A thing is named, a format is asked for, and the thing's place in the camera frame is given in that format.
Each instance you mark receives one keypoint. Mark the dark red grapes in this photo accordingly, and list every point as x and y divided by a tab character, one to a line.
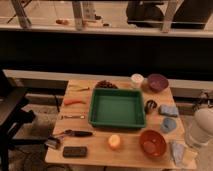
105	84

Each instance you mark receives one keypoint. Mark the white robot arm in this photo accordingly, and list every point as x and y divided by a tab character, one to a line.
198	133

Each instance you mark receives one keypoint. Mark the blue grey towel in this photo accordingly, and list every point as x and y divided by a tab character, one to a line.
177	151

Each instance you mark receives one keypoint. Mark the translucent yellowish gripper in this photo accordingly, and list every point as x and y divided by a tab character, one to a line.
188	156

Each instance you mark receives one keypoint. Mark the white lidded container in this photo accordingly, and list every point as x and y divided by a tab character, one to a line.
136	81

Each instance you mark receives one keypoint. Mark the small metal cube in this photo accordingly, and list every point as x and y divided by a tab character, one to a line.
53	142

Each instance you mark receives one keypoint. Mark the blue plastic cup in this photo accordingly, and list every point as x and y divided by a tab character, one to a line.
168	125

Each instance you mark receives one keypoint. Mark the orange carrot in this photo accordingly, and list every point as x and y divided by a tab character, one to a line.
72	102

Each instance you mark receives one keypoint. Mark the purple bowl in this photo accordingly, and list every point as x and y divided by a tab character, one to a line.
157	82

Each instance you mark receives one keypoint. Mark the black rectangular block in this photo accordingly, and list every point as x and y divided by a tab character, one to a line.
70	152

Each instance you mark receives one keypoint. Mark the red bowl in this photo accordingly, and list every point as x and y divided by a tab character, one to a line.
152	144

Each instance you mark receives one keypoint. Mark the yellow apple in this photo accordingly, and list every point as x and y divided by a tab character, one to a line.
114	142

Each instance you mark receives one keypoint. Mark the blue sponge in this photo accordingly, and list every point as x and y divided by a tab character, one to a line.
166	110

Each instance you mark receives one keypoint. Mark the green plastic tray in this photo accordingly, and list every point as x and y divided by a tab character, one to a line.
117	108

